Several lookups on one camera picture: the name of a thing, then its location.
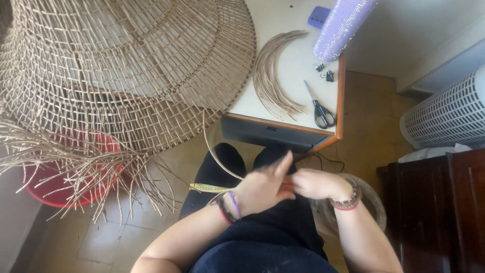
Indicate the person's left hand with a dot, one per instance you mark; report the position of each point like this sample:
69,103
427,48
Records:
259,187

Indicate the person's right hand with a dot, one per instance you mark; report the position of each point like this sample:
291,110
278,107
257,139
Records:
318,184

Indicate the person's right fingers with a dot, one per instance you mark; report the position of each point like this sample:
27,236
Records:
293,182

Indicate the single rattan strand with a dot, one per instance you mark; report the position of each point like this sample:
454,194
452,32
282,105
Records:
218,155

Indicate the person's legs in black trousers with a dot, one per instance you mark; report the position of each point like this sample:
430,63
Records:
261,220

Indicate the clear plastic container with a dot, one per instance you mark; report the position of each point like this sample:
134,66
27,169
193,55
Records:
360,208

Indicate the yellow measuring tape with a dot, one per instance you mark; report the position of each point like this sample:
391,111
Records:
210,187

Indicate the white table with wooden edge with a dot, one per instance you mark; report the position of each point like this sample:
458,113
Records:
291,94

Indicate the bundle of curved rattan strips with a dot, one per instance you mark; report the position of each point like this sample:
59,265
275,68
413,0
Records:
271,76

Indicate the black binder clip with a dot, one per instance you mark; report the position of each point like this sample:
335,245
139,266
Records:
328,76
319,66

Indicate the white cloth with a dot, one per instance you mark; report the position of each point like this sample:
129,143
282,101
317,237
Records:
432,152

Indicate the dark wooden cabinet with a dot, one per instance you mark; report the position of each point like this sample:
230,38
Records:
435,212

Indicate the blue phone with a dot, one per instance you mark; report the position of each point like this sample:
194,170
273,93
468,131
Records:
318,17

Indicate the white perforated plastic basket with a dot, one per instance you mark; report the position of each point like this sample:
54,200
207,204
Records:
447,113

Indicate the large woven rattan lampshade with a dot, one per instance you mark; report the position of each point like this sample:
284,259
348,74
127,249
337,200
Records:
113,76

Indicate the red plastic basin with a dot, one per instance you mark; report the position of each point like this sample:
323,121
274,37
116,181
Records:
64,178

